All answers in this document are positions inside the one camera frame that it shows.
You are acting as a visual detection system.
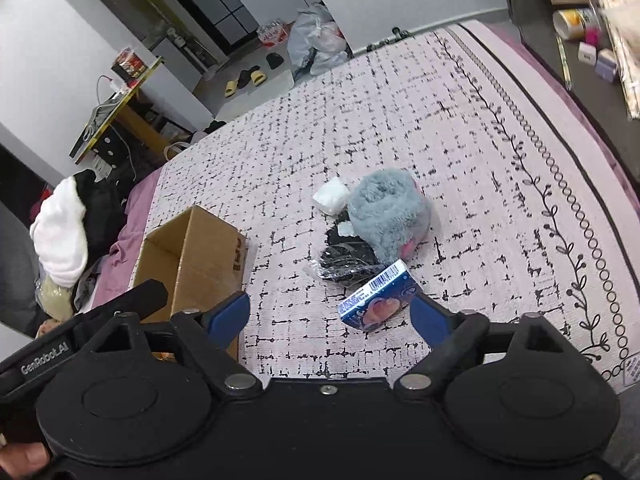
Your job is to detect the clear plastic bags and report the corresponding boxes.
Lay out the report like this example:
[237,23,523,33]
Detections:
[587,0,640,121]

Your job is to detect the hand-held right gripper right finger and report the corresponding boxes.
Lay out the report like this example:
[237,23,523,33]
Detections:
[392,292,557,401]

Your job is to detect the white fleece garment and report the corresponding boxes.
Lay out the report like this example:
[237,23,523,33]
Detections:
[29,177,90,288]

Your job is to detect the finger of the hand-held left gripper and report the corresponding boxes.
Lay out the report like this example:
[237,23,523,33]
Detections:
[75,280,169,322]

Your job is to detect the white soft packet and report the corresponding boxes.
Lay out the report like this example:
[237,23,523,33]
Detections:
[312,177,349,216]

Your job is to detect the grey cloth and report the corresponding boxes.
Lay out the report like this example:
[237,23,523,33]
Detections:
[85,102,120,127]

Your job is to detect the brown cardboard box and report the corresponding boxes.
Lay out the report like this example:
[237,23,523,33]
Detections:
[131,205,248,361]

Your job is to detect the dark metal floor item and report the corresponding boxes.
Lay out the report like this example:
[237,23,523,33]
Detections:
[380,26,417,47]

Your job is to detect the white plastic bag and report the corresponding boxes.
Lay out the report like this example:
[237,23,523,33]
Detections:
[310,50,349,76]
[316,19,348,53]

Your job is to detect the printed white blanket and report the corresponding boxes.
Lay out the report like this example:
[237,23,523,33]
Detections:
[132,20,640,396]

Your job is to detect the person's left hand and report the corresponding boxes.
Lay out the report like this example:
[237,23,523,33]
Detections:
[0,430,52,479]

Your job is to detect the grey plush toy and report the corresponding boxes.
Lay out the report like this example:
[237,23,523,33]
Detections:
[345,170,435,261]

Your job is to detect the white oval table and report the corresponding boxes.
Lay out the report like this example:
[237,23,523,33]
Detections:
[70,55,173,166]

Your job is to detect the pale purple small box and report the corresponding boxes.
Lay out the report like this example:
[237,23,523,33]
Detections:
[595,50,619,82]

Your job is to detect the thin yellow stick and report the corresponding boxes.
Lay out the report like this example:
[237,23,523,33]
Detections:
[555,35,574,92]

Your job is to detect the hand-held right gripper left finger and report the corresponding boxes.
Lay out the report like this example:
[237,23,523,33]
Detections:
[107,291,263,401]

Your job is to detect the blue drink carton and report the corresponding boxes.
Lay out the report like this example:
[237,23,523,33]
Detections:
[337,259,423,331]

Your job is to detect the large translucent plastic bag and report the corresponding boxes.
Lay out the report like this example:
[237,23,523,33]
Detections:
[287,4,331,70]

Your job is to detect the dark grey side bench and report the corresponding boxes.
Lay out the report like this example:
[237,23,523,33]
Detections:
[500,0,640,126]

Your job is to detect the black clothing pile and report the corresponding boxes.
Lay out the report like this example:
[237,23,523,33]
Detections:
[70,170,132,271]

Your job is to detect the pack of water bottles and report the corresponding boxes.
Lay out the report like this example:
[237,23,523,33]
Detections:
[257,19,294,46]

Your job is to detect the red box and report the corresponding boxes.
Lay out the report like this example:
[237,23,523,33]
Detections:
[111,48,149,81]

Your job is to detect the black plastic wrapper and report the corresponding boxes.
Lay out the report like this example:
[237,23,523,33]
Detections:
[302,212,388,288]

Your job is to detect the purple bed sheet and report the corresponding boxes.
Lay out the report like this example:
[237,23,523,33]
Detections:
[92,22,640,311]

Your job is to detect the dark glass panel door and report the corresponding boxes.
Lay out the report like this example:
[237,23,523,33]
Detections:
[142,0,261,56]

